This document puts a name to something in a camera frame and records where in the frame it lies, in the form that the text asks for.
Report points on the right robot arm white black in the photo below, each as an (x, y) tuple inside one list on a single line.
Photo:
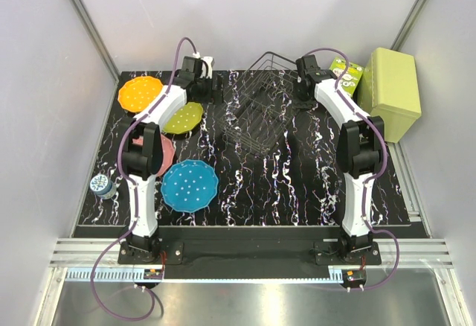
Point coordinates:
[(360, 153)]

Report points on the black wire dish rack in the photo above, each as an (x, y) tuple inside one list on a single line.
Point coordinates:
[(260, 104)]

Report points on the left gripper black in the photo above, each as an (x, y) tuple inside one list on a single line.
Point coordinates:
[(216, 88)]

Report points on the light green box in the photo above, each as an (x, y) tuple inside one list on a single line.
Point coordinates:
[(389, 89)]

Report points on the blue dotted plate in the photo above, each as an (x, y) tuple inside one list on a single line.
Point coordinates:
[(189, 186)]

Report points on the pink dotted plate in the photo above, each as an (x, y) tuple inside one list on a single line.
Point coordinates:
[(168, 153)]

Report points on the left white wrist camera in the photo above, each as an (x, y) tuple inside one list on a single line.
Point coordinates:
[(205, 65)]

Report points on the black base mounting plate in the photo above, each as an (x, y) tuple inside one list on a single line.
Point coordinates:
[(321, 252)]

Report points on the blue patterned cup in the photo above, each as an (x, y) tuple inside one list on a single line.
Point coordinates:
[(102, 186)]

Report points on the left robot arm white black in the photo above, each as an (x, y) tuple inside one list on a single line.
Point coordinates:
[(140, 153)]

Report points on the green dotted plate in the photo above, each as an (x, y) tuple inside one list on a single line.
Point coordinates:
[(185, 119)]

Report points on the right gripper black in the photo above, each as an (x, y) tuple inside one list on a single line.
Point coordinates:
[(303, 106)]

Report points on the green book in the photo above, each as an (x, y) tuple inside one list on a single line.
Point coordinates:
[(351, 77)]

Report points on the orange dotted plate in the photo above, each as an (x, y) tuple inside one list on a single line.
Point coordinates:
[(137, 94)]

